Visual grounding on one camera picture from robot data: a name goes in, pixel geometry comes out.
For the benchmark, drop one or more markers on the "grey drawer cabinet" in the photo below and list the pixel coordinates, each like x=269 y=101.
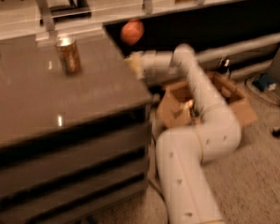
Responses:
x=53 y=171

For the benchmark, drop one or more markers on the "black office chair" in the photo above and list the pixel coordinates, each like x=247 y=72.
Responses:
x=72 y=9

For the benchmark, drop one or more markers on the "orange brown soda can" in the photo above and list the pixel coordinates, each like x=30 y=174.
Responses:
x=68 y=54

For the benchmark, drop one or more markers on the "left metal glass bracket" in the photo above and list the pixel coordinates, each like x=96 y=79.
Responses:
x=46 y=17

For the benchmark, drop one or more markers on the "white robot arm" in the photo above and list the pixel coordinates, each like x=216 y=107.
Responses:
x=181 y=151

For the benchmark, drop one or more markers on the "cardboard box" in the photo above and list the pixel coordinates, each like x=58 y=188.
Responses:
x=185 y=103

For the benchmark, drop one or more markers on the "red apple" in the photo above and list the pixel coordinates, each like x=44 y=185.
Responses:
x=131 y=32

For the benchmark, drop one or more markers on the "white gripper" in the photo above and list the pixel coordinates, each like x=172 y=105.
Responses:
x=147 y=63

